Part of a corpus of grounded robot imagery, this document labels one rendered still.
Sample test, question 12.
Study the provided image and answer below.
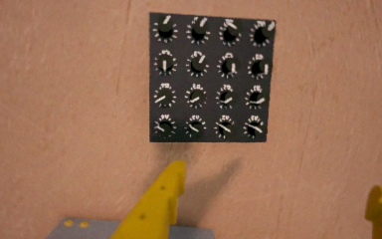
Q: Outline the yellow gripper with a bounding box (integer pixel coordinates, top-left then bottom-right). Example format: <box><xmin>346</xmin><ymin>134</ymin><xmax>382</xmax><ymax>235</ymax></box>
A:
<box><xmin>108</xmin><ymin>160</ymin><xmax>382</xmax><ymax>239</ymax></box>

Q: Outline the black knob box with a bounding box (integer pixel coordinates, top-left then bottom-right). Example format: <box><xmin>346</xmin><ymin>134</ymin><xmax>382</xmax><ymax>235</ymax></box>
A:
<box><xmin>147</xmin><ymin>12</ymin><xmax>276</xmax><ymax>142</ymax></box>

